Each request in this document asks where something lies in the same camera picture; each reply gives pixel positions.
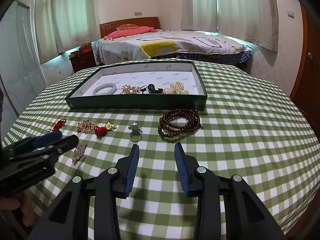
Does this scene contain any pearl cluster brooch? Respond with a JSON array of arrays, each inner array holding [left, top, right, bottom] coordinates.
[[121, 85, 142, 95]]

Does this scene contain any green checkered tablecloth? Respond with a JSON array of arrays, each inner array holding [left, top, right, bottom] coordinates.
[[2, 62, 319, 239]]

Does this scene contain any orange patterned cushion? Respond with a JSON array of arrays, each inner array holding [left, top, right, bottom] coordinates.
[[116, 24, 138, 30]]

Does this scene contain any right window curtain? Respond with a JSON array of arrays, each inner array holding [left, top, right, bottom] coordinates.
[[181, 0, 278, 51]]

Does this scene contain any wall light switch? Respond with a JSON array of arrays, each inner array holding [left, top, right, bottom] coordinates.
[[287, 10, 295, 18]]

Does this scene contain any dark red bead bracelet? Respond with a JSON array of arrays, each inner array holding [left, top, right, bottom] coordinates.
[[157, 108, 203, 139]]

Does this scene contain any dark wooden nightstand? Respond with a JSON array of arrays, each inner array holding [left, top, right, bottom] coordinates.
[[69, 49, 97, 73]]

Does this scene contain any red tassel gold charm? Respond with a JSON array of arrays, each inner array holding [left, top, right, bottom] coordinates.
[[46, 119, 67, 132]]

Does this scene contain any left window curtain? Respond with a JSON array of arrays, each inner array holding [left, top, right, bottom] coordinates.
[[34, 0, 100, 64]]

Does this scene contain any silver ring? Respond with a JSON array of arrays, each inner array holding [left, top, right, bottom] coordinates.
[[128, 122, 143, 143]]

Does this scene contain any window curtain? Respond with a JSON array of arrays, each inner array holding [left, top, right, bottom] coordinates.
[[34, 0, 100, 64], [181, 0, 278, 51]]

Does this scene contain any red box on nightstand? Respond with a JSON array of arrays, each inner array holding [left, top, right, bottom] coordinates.
[[73, 42, 93, 55]]

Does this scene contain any left hand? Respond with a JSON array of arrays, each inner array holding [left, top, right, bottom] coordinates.
[[1, 189, 37, 226]]

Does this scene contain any black cord pendant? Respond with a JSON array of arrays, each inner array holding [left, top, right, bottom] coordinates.
[[140, 83, 163, 94]]

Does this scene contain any silver crystal brooch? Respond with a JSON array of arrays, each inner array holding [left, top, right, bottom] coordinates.
[[72, 140, 87, 165]]

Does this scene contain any pink pillow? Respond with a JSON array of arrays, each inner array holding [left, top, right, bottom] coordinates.
[[103, 26, 157, 40]]

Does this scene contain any small red knot gold charm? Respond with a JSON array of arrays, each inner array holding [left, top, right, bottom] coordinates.
[[93, 122, 117, 138]]

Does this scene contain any cream pearl necklace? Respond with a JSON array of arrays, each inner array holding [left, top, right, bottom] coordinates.
[[163, 81, 190, 95]]

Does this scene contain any gold chain pile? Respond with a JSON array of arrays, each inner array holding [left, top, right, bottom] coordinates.
[[75, 119, 98, 134]]

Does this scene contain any glass wardrobe door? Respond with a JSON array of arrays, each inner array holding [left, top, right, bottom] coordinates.
[[1, 1, 46, 139]]

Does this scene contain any pale jade bangle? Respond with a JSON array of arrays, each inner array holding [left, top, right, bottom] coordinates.
[[92, 83, 117, 95]]

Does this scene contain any bed with patterned sheet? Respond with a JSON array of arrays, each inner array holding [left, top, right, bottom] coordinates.
[[96, 29, 252, 68]]

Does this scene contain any green jewelry box tray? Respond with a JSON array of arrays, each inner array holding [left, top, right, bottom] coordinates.
[[65, 60, 208, 111]]

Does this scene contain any wooden headboard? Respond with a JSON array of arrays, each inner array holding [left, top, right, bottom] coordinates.
[[99, 17, 161, 38]]

